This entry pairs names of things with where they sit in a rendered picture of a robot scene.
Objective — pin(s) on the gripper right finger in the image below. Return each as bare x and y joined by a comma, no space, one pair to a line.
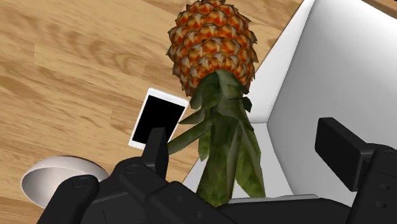
366,161

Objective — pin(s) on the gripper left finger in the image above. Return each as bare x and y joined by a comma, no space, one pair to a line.
139,180

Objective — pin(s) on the white smartphone with black screen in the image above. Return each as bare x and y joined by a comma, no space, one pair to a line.
159,119

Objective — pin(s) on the white cabinet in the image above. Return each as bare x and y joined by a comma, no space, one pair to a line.
325,93

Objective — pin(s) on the white bowl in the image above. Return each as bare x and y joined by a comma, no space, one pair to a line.
55,178

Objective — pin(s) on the orange pineapple with green leaves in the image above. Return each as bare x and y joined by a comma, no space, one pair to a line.
214,93

